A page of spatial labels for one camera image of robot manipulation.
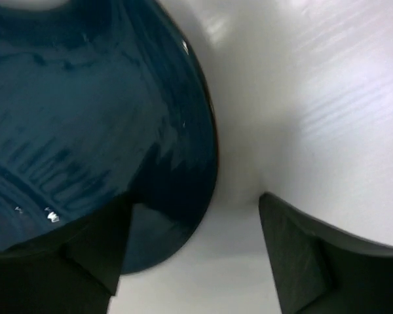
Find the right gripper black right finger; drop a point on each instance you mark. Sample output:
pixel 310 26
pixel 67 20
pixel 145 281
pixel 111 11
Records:
pixel 318 269

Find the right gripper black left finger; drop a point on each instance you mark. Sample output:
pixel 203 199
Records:
pixel 73 269

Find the dark blue leaf dish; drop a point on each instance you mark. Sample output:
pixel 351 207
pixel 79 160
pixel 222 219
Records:
pixel 99 98

